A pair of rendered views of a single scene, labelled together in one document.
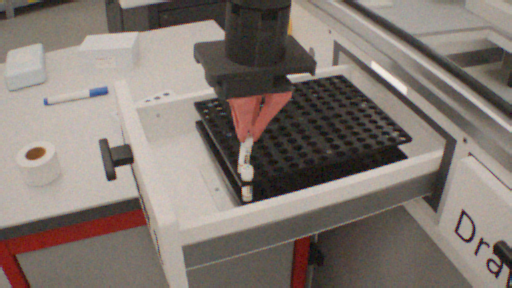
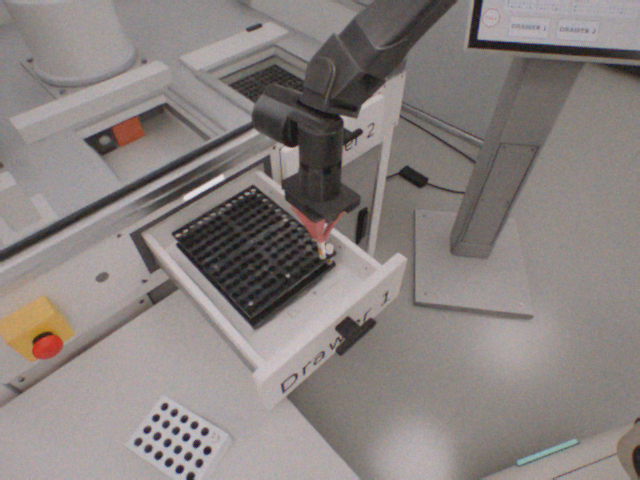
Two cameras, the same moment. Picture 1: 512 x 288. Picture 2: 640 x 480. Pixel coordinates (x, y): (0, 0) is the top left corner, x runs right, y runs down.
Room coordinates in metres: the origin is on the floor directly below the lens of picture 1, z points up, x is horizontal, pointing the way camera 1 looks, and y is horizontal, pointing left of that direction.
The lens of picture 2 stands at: (0.58, 0.41, 1.45)
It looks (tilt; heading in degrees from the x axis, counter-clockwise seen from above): 51 degrees down; 249
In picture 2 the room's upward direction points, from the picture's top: straight up
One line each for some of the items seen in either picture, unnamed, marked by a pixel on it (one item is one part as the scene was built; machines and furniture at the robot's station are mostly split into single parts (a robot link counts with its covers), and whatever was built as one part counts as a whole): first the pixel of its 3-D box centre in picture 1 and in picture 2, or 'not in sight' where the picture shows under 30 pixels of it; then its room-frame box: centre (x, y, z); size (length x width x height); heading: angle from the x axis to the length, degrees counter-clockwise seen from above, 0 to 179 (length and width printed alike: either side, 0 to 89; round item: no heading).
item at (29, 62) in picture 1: (25, 65); not in sight; (0.95, 0.53, 0.78); 0.15 x 0.10 x 0.04; 23
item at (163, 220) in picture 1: (143, 173); (336, 328); (0.45, 0.13, 0.87); 0.29 x 0.02 x 0.11; 22
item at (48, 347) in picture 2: not in sight; (46, 345); (0.85, 0.00, 0.88); 0.04 x 0.03 x 0.04; 22
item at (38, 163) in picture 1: (38, 163); not in sight; (0.58, 0.35, 0.78); 0.07 x 0.07 x 0.04
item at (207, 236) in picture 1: (305, 141); (251, 252); (0.53, -0.06, 0.86); 0.40 x 0.26 x 0.06; 112
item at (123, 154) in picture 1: (117, 156); (350, 330); (0.44, 0.16, 0.91); 0.07 x 0.04 x 0.01; 22
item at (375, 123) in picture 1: (299, 140); (254, 254); (0.52, -0.05, 0.87); 0.22 x 0.18 x 0.06; 112
